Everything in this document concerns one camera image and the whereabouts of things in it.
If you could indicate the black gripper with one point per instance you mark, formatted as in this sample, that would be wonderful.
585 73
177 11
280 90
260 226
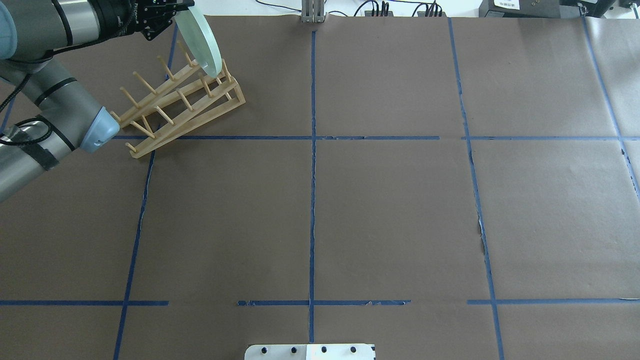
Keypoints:
116 13

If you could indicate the light green round plate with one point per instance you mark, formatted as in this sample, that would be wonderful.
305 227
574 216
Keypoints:
200 40

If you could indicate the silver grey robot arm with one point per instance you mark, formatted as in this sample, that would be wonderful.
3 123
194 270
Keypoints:
33 32

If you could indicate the wooden plate rack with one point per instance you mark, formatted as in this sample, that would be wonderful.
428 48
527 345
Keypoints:
187 100

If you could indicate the upper orange black power strip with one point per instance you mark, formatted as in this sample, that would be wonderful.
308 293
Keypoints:
379 10

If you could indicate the orange black power strip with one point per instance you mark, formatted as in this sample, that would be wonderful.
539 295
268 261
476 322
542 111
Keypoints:
430 10
379 10

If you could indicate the lower orange black power strip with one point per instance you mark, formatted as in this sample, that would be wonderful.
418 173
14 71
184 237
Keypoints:
430 10

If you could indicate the black computer box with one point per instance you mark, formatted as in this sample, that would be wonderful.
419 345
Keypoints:
549 9

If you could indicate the brown paper table cover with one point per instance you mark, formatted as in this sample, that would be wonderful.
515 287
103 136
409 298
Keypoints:
448 189

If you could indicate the aluminium frame post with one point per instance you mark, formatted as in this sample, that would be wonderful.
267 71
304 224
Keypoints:
313 11

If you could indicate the white pedestal column with base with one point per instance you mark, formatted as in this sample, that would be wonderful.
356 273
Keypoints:
311 351

